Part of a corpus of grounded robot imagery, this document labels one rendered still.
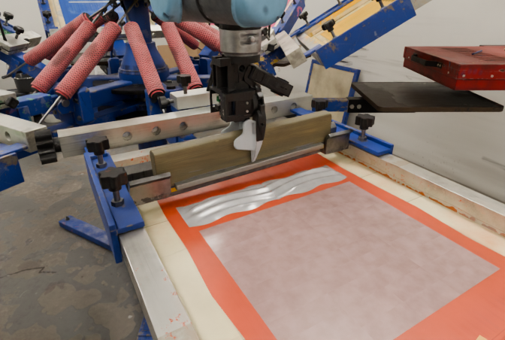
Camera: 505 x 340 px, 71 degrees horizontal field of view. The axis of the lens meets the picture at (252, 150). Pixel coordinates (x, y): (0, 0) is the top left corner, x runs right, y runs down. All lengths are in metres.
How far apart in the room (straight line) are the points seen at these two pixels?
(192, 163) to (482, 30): 2.24
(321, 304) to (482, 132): 2.30
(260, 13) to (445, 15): 2.38
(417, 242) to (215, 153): 0.38
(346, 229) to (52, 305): 1.61
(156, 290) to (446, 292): 0.37
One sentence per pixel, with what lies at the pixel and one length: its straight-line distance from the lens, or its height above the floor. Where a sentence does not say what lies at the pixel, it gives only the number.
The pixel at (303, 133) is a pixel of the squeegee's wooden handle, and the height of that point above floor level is 1.04.
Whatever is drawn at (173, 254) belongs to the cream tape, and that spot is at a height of 0.95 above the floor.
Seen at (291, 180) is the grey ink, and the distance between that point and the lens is 0.74.
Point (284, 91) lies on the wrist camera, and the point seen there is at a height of 1.14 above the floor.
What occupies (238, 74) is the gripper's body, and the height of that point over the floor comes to 1.18.
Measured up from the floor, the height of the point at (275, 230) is 0.96.
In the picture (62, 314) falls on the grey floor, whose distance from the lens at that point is 1.95.
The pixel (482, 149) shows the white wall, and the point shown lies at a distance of 2.72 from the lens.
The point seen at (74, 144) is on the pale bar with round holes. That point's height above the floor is 1.02.
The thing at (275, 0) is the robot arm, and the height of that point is 1.31.
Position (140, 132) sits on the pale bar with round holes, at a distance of 0.87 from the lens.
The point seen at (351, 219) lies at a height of 0.96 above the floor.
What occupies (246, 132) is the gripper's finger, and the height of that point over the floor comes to 1.07.
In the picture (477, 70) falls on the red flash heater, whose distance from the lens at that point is 1.42.
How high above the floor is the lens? 1.31
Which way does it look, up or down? 24 degrees down
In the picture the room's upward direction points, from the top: straight up
